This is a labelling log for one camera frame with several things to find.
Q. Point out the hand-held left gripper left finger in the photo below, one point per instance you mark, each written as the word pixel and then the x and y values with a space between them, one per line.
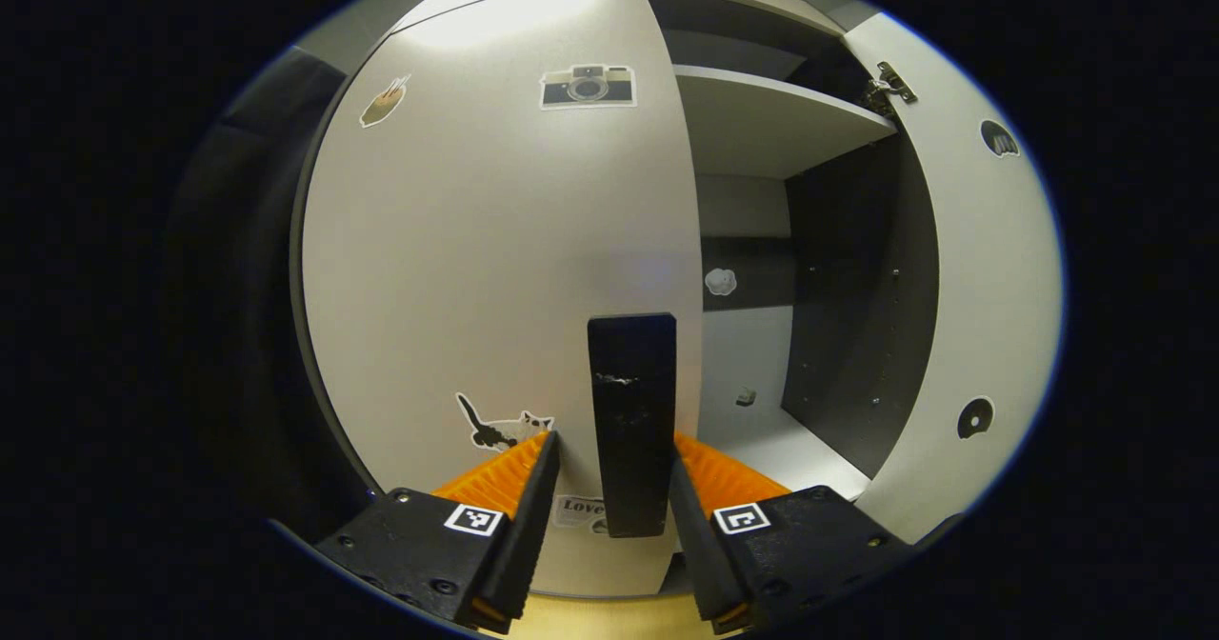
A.
pixel 529 535

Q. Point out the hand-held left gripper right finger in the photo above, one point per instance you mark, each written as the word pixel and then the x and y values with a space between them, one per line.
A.
pixel 700 554

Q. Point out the white double-door shoe cabinet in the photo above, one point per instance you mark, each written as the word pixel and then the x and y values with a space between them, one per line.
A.
pixel 857 316

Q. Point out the white shoe cabinet door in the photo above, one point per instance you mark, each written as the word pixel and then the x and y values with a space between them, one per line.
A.
pixel 990 288
pixel 476 240

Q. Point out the white cabinet shelf board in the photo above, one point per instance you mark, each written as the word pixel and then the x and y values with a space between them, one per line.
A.
pixel 781 450
pixel 762 126

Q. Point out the metal door hinge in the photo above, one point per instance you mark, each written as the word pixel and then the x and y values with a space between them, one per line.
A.
pixel 890 83

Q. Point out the small grey block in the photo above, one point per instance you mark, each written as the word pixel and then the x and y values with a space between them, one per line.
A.
pixel 746 397

